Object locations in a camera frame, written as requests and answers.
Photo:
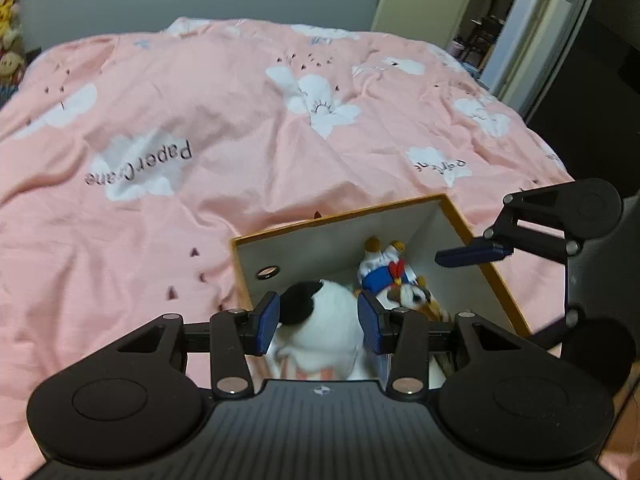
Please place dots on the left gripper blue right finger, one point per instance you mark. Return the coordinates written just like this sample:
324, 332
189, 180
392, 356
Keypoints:
371, 320

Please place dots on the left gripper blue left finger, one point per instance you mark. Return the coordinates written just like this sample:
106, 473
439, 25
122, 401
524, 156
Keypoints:
267, 313

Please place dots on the red panda plush toy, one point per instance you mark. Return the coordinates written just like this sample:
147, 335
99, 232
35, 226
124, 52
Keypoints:
386, 274

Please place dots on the white striped plush toy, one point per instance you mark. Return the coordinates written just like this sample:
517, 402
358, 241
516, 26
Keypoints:
319, 336

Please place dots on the orange cardboard box white inside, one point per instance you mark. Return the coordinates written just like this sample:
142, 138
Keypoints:
332, 248

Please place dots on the pink patterned duvet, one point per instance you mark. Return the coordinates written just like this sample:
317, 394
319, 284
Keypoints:
129, 163

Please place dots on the plush toys pile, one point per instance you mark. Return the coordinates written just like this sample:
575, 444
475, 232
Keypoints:
13, 53

